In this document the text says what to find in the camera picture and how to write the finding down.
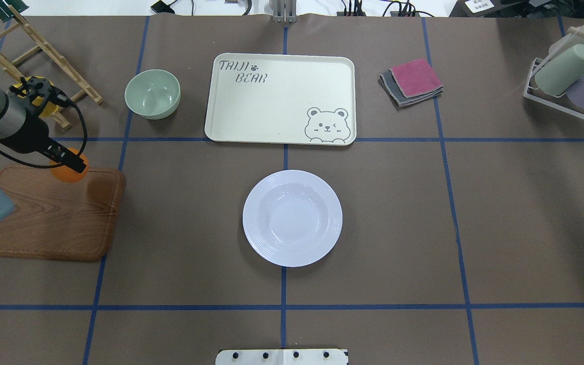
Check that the orange fruit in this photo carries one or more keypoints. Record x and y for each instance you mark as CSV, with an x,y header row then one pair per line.
x,y
66,174

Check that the cream bear tray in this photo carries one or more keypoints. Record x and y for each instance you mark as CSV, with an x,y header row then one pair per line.
x,y
283,99

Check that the small black device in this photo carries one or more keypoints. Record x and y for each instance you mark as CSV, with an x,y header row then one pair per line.
x,y
163,7

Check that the wooden cutting board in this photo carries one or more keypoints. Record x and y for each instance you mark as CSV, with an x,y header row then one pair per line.
x,y
58,220

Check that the wooden dish rack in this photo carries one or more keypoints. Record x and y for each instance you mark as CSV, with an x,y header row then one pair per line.
x,y
67,50

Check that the white cup rack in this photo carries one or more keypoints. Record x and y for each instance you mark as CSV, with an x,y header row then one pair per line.
x,y
531,90

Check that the yellow cup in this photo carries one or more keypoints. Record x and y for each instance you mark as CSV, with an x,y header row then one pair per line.
x,y
37,94

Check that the pink and grey cloth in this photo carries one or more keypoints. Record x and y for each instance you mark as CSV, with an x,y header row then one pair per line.
x,y
411,83

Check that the green pastel cup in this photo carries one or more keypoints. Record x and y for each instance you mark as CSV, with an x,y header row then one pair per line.
x,y
556,76

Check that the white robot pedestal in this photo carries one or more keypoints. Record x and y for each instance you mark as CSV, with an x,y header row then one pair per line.
x,y
283,356

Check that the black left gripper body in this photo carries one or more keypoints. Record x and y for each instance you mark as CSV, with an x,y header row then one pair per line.
x,y
30,140

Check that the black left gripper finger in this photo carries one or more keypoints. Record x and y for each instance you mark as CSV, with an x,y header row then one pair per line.
x,y
70,157

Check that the green bowl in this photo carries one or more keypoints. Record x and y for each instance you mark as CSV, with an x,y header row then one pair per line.
x,y
153,94

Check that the white round plate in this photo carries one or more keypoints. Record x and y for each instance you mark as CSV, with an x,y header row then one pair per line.
x,y
292,218

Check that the aluminium frame post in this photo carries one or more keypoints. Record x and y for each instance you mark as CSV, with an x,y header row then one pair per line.
x,y
284,11

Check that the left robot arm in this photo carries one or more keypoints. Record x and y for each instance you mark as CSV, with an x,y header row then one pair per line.
x,y
8,125

